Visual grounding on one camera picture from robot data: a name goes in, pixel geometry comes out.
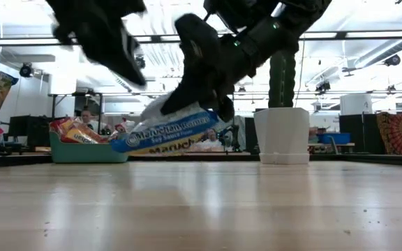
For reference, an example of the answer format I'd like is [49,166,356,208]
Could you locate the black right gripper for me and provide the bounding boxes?
[159,14,258,123]

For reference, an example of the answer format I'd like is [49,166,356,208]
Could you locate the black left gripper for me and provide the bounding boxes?
[45,0,148,87]

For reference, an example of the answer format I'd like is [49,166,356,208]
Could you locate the white hexagonal plant pot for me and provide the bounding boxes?
[253,107,311,165]

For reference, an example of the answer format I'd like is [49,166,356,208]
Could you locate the teal plastic bin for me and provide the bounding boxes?
[49,130,129,164]

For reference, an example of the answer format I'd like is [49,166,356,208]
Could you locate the blue storage bin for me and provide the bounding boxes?
[318,132,351,145]

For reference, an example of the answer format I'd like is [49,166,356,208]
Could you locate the white round column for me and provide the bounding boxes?
[339,93,373,116]

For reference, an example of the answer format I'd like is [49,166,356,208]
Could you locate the orange patterned tapestry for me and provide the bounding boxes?
[376,112,402,155]

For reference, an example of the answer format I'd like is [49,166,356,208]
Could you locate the black background station frame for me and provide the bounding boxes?
[49,89,402,119]

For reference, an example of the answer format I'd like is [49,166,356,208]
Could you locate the thin black hanging cable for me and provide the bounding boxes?
[295,44,307,108]

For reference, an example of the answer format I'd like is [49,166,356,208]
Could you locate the black overhead frame bar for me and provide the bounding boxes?
[0,29,402,47]

